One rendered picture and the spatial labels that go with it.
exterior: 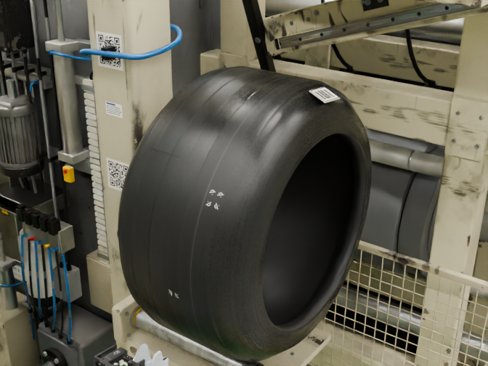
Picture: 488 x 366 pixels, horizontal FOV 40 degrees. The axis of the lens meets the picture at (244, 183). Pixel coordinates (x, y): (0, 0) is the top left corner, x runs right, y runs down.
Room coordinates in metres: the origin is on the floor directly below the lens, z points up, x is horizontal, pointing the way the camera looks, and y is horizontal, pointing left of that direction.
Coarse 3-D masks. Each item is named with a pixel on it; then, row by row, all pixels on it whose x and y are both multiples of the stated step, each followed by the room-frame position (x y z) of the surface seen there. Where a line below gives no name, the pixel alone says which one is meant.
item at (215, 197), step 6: (210, 192) 1.05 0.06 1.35; (216, 192) 1.04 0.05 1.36; (222, 192) 1.04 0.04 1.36; (210, 198) 1.04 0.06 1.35; (216, 198) 1.04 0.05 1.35; (222, 198) 1.03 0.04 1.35; (204, 204) 1.04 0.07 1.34; (210, 204) 1.03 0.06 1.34; (216, 204) 1.03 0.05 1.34; (210, 210) 1.03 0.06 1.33; (216, 210) 1.03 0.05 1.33
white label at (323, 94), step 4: (320, 88) 1.26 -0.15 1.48; (324, 88) 1.27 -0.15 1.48; (312, 92) 1.23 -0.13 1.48; (316, 92) 1.23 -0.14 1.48; (320, 92) 1.24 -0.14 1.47; (324, 92) 1.25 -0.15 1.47; (328, 92) 1.26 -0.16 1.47; (332, 92) 1.27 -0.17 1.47; (316, 96) 1.22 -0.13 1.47; (320, 96) 1.23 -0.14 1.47; (324, 96) 1.23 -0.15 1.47; (328, 96) 1.24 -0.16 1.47; (332, 96) 1.25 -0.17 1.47; (336, 96) 1.26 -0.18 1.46; (324, 100) 1.21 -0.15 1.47; (328, 100) 1.22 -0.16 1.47; (332, 100) 1.23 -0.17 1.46
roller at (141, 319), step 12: (144, 312) 1.30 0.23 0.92; (144, 324) 1.27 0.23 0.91; (156, 324) 1.26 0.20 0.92; (168, 336) 1.23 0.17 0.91; (180, 336) 1.22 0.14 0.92; (192, 348) 1.19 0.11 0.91; (204, 348) 1.18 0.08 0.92; (216, 360) 1.15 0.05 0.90; (228, 360) 1.14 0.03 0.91; (240, 360) 1.13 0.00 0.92
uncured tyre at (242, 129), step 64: (192, 128) 1.16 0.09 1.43; (256, 128) 1.12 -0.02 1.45; (320, 128) 1.20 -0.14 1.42; (128, 192) 1.13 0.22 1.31; (192, 192) 1.06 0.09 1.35; (256, 192) 1.05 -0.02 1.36; (320, 192) 1.51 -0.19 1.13; (128, 256) 1.10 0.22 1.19; (192, 256) 1.01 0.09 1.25; (256, 256) 1.03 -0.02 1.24; (320, 256) 1.43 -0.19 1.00; (192, 320) 1.03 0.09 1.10; (256, 320) 1.03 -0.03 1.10; (320, 320) 1.25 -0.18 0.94
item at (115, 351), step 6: (108, 348) 0.94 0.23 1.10; (114, 348) 0.95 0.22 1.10; (120, 348) 0.95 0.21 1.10; (108, 354) 0.93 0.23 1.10; (114, 354) 0.93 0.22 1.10; (120, 354) 0.93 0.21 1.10; (126, 354) 0.94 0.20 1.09; (96, 360) 0.91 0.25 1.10; (102, 360) 0.90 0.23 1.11; (108, 360) 0.91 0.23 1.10; (114, 360) 0.91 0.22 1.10; (120, 360) 0.93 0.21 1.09; (126, 360) 0.92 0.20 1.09; (132, 360) 0.92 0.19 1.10; (144, 360) 0.91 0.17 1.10
